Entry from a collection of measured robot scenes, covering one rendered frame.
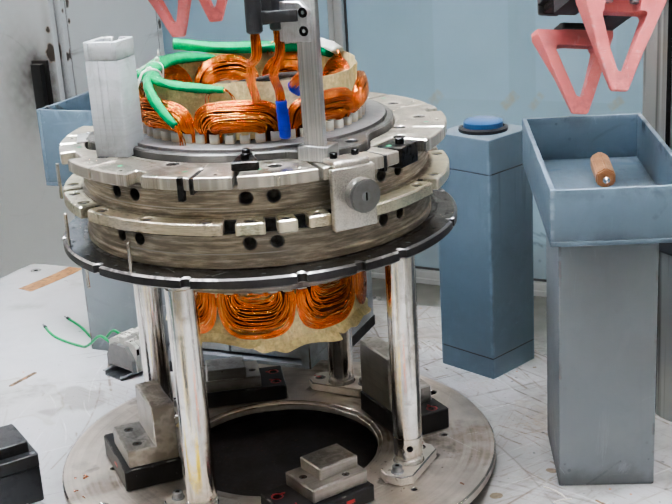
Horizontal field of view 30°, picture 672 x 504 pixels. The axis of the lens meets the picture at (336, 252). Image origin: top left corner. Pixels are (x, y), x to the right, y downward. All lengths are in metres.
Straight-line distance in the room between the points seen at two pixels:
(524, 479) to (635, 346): 0.16
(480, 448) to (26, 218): 2.48
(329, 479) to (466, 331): 0.34
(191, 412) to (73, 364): 0.45
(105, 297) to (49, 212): 2.00
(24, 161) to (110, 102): 2.46
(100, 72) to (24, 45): 2.37
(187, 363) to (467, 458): 0.27
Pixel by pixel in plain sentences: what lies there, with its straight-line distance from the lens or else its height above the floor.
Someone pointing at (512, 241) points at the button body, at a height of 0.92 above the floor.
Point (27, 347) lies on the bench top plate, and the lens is 1.49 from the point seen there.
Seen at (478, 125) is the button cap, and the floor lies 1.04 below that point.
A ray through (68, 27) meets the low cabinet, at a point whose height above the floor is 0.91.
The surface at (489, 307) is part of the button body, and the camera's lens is 1.27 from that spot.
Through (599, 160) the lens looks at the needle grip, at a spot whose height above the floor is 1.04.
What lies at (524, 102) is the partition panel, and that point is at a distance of 3.35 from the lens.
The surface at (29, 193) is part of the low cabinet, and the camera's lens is 3.44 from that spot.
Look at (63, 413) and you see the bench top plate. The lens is 1.31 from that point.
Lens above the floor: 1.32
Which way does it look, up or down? 18 degrees down
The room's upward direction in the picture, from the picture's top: 4 degrees counter-clockwise
